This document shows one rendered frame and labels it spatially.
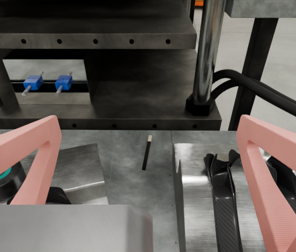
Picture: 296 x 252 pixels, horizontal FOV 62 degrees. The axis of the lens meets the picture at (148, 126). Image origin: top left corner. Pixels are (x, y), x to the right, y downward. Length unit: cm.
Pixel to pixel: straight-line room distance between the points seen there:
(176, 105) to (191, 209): 54
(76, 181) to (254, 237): 32
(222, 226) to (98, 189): 23
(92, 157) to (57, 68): 45
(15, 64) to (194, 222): 76
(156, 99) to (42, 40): 44
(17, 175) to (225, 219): 37
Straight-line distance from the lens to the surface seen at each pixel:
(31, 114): 96
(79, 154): 55
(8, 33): 94
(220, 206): 46
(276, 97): 79
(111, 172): 65
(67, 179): 51
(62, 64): 90
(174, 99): 96
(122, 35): 83
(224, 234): 46
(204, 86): 83
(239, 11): 91
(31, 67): 94
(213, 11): 75
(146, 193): 60
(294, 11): 98
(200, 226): 44
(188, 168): 47
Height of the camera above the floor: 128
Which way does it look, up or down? 37 degrees down
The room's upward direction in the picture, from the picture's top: straight up
